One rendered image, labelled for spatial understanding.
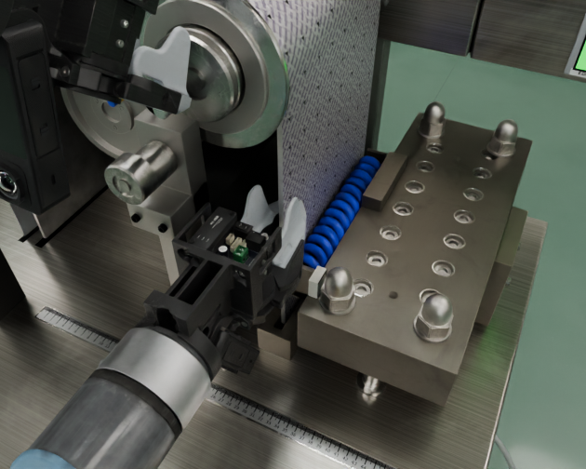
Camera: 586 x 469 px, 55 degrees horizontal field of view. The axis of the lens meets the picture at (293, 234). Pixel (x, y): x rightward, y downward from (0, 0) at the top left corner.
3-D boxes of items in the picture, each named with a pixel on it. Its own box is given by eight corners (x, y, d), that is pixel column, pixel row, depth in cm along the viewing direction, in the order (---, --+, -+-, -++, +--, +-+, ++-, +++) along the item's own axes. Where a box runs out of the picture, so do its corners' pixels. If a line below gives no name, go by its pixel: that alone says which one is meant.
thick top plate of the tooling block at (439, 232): (297, 346, 60) (297, 311, 55) (412, 145, 85) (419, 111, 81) (445, 408, 55) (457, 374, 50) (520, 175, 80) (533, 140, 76)
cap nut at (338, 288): (312, 307, 56) (313, 277, 53) (327, 282, 58) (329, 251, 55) (347, 320, 55) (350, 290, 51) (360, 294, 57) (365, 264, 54)
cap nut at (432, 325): (407, 335, 53) (415, 305, 50) (419, 307, 56) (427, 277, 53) (446, 349, 52) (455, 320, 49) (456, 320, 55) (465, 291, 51)
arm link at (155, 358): (189, 449, 41) (100, 404, 44) (221, 397, 44) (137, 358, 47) (174, 397, 36) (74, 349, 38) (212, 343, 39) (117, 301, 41)
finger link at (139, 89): (199, 98, 39) (112, 65, 31) (193, 119, 39) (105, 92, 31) (145, 83, 41) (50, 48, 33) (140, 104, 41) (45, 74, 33)
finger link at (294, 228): (328, 174, 52) (281, 236, 47) (326, 220, 57) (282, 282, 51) (299, 164, 53) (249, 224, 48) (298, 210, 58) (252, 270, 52)
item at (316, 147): (280, 273, 60) (276, 127, 47) (360, 154, 75) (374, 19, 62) (284, 274, 60) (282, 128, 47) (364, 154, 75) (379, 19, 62)
